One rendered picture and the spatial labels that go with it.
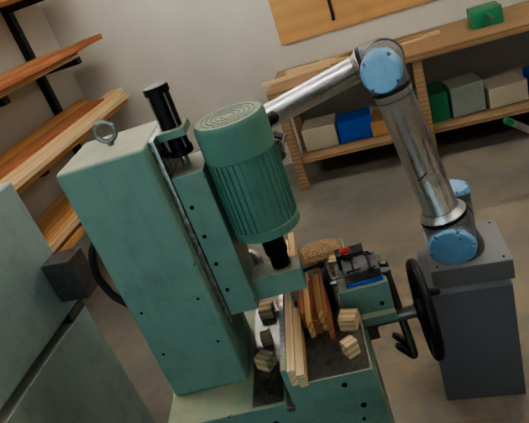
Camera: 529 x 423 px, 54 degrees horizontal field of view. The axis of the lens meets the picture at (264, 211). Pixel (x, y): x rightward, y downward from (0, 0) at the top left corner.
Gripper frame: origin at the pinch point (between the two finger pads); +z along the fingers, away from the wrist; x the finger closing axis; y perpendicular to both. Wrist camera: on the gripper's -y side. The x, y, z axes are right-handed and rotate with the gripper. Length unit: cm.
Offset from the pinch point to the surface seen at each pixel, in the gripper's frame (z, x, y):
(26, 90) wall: -274, -165, 83
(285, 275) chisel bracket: 2.7, 11.0, -35.5
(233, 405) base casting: -7, 8, -71
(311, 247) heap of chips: -24.6, 23.2, -20.7
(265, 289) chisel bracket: -1.0, 7.6, -40.0
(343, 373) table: 15, 28, -55
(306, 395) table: 10, 22, -63
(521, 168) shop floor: -161, 186, 100
